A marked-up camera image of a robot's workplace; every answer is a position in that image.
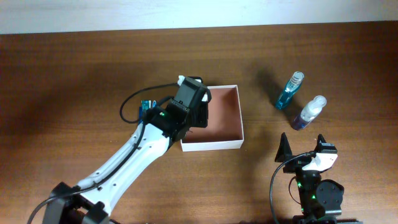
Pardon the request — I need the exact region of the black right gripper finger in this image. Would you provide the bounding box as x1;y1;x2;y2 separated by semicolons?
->
317;134;326;146
274;133;293;162

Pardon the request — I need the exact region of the clear spray bottle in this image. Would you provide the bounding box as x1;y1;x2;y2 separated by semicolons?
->
292;95;327;130

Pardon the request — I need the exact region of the green toothpaste tube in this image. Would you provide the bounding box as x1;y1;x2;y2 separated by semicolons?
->
141;100;157;110

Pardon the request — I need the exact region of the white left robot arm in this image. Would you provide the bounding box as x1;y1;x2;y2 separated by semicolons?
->
37;75;211;223

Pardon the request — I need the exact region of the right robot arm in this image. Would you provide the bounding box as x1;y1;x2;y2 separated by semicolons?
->
275;133;344;223

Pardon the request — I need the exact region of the white cardboard box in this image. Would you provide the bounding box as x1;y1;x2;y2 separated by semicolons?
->
181;85;244;152

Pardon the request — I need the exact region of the blue liquid bottle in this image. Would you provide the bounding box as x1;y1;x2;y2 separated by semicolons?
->
275;71;305;110

